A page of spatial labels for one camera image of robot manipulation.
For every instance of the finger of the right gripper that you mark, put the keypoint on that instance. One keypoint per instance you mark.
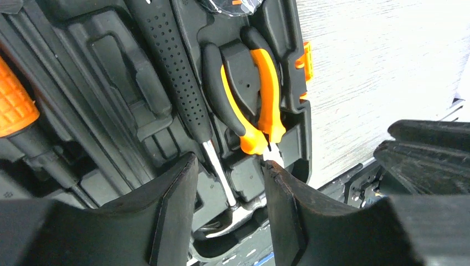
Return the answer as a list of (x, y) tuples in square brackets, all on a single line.
[(425, 130), (426, 169)]

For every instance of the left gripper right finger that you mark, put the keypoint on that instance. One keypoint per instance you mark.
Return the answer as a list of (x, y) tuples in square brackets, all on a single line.
[(310, 228)]

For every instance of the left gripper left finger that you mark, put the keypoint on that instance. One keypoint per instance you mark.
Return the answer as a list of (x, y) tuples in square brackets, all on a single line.
[(148, 226)]

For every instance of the black tool kit case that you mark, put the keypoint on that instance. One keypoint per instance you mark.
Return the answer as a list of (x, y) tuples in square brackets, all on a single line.
[(103, 105)]

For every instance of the orange handled pliers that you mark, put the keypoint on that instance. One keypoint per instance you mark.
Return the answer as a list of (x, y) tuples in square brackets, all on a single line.
[(241, 83)]

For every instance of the orange handled screwdriver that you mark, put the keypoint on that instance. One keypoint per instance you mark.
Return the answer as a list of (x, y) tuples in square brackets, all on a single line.
[(19, 117)]

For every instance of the claw hammer black handle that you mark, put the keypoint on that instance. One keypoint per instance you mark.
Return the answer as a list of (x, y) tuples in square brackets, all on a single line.
[(158, 24)]

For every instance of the small round bit holder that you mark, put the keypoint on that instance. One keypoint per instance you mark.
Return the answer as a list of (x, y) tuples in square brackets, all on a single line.
[(232, 8)]

